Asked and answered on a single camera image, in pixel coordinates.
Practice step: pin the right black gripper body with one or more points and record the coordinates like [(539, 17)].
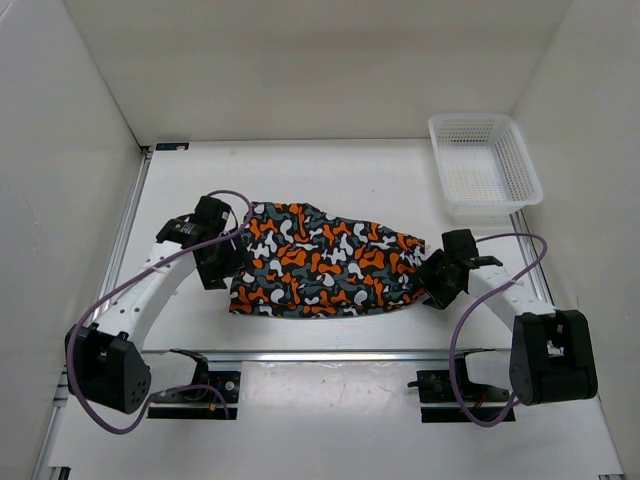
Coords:
[(436, 279)]

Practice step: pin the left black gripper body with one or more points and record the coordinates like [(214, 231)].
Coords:
[(225, 261)]

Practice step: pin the orange camouflage shorts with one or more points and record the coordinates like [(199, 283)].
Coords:
[(306, 263)]

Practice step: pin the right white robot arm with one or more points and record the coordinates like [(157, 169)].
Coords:
[(551, 357)]

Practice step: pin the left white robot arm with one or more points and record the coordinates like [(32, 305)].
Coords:
[(105, 361)]

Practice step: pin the white plastic basket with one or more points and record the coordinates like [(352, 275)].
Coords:
[(483, 164)]

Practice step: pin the black corner label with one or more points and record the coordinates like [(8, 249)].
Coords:
[(172, 146)]

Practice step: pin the aluminium right side rail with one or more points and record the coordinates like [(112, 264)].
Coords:
[(530, 248)]

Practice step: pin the aluminium rail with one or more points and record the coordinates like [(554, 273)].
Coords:
[(530, 248), (126, 223), (272, 356)]

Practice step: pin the aluminium left side rail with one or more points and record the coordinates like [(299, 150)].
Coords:
[(126, 223)]

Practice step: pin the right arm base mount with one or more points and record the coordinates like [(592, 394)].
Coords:
[(438, 404)]

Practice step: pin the aluminium front rail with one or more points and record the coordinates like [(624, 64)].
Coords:
[(272, 356)]

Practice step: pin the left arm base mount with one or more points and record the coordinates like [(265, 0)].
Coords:
[(186, 385)]

